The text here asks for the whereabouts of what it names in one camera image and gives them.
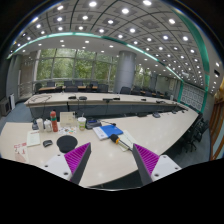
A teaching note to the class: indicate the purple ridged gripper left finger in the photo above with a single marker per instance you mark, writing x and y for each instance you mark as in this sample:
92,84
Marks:
70,166

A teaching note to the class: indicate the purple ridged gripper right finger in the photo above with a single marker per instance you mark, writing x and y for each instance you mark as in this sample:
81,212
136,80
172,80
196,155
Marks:
151,166

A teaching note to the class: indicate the black round mouse pad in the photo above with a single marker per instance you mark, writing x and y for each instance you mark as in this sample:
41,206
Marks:
66,143

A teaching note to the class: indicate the black computer mouse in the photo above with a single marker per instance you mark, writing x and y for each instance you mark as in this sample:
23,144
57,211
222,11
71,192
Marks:
47,143

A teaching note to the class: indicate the white booklet under microphone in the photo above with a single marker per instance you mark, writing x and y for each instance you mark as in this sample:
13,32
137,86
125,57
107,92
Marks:
126,141

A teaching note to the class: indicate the white paper cup green sleeve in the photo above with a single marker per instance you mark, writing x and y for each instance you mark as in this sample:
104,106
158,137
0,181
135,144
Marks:
81,123

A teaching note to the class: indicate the white name card stand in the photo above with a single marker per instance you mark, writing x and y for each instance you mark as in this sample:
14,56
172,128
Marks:
67,119

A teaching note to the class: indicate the blue folder notebook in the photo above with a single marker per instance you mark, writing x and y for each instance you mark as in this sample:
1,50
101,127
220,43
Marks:
108,130

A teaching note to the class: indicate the white plastic bottle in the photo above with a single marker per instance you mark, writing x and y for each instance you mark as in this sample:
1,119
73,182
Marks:
48,126

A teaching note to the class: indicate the white paper sheet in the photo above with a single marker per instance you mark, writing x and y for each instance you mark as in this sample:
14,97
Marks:
33,138

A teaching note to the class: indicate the red orange drink bottle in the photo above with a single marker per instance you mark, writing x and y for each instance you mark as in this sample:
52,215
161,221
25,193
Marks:
53,118

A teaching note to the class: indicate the long curved conference desk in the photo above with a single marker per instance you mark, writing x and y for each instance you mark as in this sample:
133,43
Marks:
98,104

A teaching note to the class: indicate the red white leaflet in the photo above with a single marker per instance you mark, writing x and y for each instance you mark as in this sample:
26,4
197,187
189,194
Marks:
20,152

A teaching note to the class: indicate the grey round pillar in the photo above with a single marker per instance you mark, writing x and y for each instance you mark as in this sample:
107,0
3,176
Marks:
125,71

